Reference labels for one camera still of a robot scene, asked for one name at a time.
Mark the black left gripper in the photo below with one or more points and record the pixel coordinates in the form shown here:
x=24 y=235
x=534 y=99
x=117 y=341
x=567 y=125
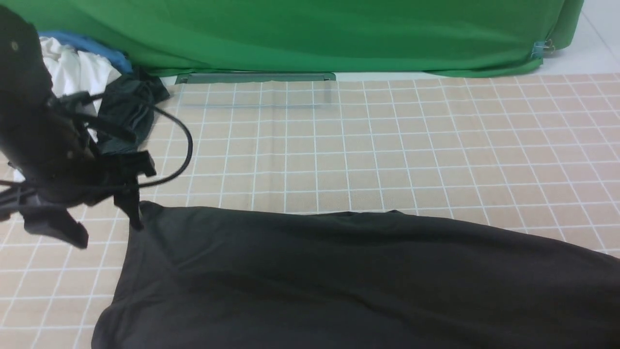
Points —
x=48 y=142

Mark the dark gray long-sleeve shirt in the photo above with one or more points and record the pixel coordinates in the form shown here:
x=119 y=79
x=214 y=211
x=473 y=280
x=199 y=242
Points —
x=215 y=278

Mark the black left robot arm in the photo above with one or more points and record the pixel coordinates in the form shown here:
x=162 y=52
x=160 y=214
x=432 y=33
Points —
x=24 y=75

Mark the dark teal crumpled shirt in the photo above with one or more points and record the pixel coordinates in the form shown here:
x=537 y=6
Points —
x=121 y=106

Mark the white crumpled shirt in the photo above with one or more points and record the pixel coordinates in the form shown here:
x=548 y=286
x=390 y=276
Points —
x=75 y=71

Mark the blue crumpled garment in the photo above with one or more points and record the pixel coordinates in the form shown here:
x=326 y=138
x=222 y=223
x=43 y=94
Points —
x=117 y=58

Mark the green backdrop cloth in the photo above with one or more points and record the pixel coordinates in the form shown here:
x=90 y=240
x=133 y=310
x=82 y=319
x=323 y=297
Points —
x=451 y=38

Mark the metal binder clip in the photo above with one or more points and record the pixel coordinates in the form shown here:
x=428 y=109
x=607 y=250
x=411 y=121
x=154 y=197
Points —
x=542 y=48

